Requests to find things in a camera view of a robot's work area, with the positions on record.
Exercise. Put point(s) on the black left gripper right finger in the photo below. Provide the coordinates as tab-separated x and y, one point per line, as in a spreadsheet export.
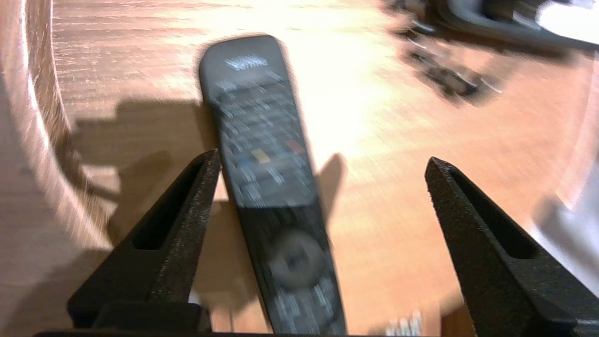
505	290

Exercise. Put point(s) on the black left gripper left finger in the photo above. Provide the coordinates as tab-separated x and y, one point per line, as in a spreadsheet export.
154	281

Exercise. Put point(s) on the black remote with diamond pad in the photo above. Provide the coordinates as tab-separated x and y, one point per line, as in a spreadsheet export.
266	164

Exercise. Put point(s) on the round wooden side table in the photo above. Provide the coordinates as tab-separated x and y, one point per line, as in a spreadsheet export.
383	234

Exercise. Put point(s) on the black telephone handset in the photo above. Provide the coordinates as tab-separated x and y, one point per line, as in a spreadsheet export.
486	21

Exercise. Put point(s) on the black and white desk telephone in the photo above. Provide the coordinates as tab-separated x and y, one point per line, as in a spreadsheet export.
571	21

